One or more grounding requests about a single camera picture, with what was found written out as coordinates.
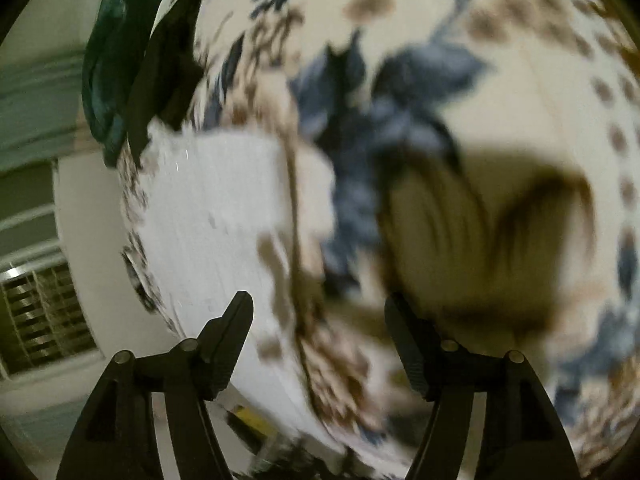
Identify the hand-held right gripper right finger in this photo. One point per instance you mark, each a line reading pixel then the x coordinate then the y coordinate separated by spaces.
pixel 407 346

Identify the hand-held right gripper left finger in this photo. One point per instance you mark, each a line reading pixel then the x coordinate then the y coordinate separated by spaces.
pixel 229 342

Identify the olive green cloth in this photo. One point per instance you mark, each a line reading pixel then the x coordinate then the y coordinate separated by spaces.
pixel 450 240

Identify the yellow object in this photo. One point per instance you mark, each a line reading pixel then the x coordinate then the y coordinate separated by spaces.
pixel 247 417

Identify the white cloth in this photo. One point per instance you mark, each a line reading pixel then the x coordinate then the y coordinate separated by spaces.
pixel 215 200

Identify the window grille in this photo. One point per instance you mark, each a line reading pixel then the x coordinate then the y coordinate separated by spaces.
pixel 42 317

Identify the floral bed sheet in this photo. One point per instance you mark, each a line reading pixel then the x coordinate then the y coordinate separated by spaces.
pixel 505 85

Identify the black cloth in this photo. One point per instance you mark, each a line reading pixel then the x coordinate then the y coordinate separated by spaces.
pixel 165 70

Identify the teal cloth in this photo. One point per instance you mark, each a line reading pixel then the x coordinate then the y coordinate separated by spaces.
pixel 107 60

